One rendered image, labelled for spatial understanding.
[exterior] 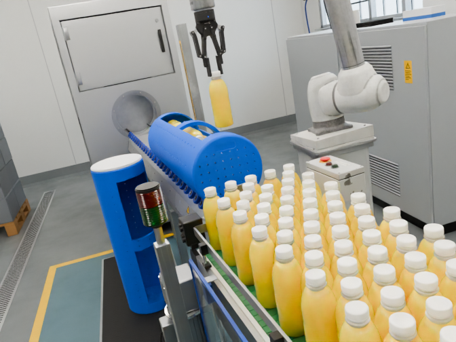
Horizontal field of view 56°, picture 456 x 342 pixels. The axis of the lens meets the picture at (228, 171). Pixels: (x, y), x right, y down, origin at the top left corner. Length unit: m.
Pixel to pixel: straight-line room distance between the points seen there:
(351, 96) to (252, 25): 5.16
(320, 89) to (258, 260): 1.18
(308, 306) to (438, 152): 2.37
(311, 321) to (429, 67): 2.30
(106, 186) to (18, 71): 4.62
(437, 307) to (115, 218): 1.86
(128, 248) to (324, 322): 1.69
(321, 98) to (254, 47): 5.02
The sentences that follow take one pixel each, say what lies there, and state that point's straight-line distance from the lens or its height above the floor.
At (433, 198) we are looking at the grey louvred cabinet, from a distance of 3.22.
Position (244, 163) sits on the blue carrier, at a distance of 1.63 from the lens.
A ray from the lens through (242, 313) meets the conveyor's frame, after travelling 1.16.
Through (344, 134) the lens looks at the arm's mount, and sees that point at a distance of 2.05.
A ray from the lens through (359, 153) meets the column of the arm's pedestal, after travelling 2.14.
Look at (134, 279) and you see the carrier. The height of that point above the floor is 0.39.
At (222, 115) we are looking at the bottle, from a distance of 1.66.
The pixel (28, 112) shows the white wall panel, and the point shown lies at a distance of 6.82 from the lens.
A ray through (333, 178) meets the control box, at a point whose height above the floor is 1.08.
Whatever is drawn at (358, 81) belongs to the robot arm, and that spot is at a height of 1.29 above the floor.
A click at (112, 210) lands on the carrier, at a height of 0.81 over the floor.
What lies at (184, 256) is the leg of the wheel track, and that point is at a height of 0.32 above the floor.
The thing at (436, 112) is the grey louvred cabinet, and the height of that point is 0.88.
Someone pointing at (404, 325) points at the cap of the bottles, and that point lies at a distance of 0.75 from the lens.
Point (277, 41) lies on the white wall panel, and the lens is 7.18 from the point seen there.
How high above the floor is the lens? 1.57
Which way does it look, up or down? 17 degrees down
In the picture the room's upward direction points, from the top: 11 degrees counter-clockwise
